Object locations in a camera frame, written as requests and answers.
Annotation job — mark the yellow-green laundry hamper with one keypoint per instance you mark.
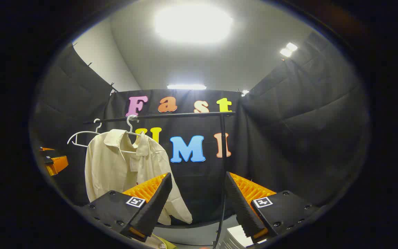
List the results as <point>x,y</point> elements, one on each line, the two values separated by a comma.
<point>167,245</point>

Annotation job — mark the cream button shirt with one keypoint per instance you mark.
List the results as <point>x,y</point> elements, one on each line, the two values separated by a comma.
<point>116,169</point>

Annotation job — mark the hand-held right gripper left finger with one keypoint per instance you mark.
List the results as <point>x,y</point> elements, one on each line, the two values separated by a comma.
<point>157,197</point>

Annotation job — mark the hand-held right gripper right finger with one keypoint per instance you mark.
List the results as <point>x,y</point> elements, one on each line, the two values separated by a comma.
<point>240,204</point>

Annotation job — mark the ceiling strip light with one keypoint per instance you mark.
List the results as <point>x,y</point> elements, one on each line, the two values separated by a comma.
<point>186,86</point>

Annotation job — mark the black backdrop cloth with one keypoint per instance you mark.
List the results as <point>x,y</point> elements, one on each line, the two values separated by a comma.
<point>306,138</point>

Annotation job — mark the white plastic hanger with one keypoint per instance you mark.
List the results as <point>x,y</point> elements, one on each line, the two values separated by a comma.
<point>81,132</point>
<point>129,123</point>

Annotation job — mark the black clothes rail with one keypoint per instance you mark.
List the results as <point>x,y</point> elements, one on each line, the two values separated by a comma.
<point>185,114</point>

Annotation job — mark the square ceiling light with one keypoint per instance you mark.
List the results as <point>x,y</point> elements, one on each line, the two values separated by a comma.
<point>288,49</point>

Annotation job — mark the large ceiling panel light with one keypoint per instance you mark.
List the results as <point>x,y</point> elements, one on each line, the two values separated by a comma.
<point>193,24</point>

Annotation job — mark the white slatted object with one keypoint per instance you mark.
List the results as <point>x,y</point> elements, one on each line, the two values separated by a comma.
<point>237,238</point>

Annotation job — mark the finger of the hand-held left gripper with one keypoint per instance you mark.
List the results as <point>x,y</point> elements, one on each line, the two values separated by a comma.
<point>47,149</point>
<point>58,164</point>

